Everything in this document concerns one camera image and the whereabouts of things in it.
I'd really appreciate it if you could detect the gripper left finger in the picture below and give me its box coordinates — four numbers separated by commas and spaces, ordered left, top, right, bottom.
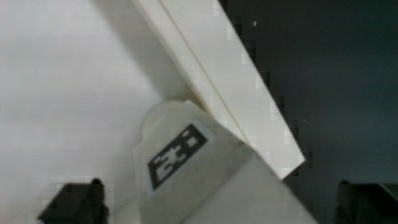
37, 179, 108, 224

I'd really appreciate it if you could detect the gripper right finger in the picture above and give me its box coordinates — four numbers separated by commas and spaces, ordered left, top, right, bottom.
334, 180, 398, 224

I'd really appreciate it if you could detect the white square tabletop part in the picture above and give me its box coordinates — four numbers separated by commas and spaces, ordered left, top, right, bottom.
0, 0, 215, 224

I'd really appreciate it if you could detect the white L-shaped fence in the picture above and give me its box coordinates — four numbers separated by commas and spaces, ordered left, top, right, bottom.
132, 0, 304, 177

